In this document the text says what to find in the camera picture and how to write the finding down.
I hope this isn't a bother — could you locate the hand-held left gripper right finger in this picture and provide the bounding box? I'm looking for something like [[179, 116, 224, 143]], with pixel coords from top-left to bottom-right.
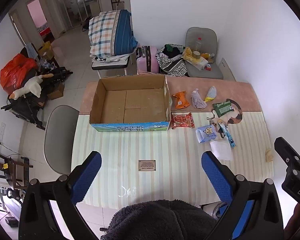
[[201, 151, 284, 240]]

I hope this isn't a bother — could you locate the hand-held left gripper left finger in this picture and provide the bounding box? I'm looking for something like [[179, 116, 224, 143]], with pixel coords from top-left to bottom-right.
[[19, 151, 102, 240]]

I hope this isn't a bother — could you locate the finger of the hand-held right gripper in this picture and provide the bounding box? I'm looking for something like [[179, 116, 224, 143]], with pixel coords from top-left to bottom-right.
[[274, 137, 300, 174]]

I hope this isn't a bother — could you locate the white soft pack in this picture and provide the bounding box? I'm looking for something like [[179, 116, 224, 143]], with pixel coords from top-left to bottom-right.
[[209, 140, 233, 161]]

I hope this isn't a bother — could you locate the blue white packet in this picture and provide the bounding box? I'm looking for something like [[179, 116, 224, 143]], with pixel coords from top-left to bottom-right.
[[217, 120, 237, 149]]

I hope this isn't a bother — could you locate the blue tissue pack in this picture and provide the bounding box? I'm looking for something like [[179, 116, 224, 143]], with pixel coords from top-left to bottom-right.
[[196, 126, 217, 144]]

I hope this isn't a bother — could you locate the red snack packet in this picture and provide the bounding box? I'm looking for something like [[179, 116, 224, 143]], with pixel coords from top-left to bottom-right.
[[170, 112, 195, 130]]

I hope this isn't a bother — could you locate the green snack packet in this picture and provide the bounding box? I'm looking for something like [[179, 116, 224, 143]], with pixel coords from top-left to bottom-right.
[[212, 100, 234, 117]]

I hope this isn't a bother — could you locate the grey packet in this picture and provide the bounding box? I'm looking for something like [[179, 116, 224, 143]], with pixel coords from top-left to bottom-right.
[[191, 88, 207, 110]]

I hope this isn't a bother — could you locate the yellow and blue packet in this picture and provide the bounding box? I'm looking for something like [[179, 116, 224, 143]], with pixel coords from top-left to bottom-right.
[[205, 86, 217, 103]]

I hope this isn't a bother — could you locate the orange snack packet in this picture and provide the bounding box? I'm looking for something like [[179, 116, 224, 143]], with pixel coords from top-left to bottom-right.
[[172, 91, 190, 110]]

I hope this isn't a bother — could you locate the person's right forearm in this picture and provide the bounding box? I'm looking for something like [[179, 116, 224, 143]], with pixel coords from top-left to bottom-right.
[[285, 201, 300, 233]]

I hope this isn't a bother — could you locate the white round-back chair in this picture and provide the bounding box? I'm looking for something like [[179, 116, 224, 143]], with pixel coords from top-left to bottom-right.
[[44, 105, 80, 175]]

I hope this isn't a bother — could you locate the striped pink cat-print mat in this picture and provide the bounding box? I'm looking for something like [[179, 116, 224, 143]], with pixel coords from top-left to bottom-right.
[[70, 81, 274, 209]]

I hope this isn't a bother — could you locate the dark wooden chair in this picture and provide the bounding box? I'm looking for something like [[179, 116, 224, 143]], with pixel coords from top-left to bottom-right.
[[0, 146, 33, 190]]

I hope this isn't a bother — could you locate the person's dark fleece clothing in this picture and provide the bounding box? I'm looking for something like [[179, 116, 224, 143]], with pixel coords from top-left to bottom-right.
[[100, 199, 218, 240]]

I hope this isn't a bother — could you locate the small brown cardboard box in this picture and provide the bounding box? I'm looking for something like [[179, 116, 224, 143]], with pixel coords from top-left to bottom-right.
[[47, 82, 65, 100]]

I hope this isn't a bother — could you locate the black folded stroller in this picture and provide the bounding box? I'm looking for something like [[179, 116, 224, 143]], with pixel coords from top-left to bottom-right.
[[0, 66, 73, 130]]

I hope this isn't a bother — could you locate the white leaning board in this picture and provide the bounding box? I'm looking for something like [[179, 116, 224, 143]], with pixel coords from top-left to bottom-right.
[[217, 57, 237, 82]]

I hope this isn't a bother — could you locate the white goose plush toy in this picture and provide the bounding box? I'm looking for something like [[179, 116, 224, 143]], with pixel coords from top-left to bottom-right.
[[9, 74, 54, 100]]

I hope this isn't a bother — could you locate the white metal-leg chair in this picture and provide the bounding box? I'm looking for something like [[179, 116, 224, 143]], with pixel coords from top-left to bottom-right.
[[91, 54, 132, 80]]

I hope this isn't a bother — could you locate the white flat box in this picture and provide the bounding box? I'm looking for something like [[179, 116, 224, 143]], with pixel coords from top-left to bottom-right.
[[186, 56, 209, 70]]

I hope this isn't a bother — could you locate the black white patterned bag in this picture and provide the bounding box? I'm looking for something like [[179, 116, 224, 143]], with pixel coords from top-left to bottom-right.
[[156, 44, 189, 77]]

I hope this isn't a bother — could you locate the white folded garment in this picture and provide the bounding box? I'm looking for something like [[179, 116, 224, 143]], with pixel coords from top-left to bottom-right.
[[91, 53, 130, 63]]

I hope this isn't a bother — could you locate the red plastic bag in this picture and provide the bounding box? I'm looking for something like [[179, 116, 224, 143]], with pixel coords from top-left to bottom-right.
[[0, 54, 38, 95]]

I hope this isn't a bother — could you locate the yellow plastic bag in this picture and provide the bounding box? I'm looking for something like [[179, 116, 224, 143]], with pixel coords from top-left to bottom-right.
[[182, 47, 194, 61]]

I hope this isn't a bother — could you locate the pink suitcase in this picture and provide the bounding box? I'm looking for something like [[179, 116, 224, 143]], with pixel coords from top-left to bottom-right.
[[136, 45, 160, 74]]

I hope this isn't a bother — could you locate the yellow cardboard box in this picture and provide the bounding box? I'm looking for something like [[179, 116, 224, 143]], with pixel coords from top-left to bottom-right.
[[37, 41, 56, 59]]

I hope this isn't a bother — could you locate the clear plastic bottle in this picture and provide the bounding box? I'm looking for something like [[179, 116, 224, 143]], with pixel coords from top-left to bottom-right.
[[194, 37, 203, 53]]

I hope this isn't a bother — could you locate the light blue cloth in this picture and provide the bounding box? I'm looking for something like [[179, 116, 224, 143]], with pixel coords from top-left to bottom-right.
[[25, 42, 39, 60]]

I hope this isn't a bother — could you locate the grey padded chair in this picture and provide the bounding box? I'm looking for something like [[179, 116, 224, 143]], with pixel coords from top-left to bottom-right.
[[184, 27, 223, 80]]

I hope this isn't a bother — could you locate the plaid blue folded quilt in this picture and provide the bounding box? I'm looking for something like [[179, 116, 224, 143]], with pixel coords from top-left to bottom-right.
[[88, 9, 138, 57]]

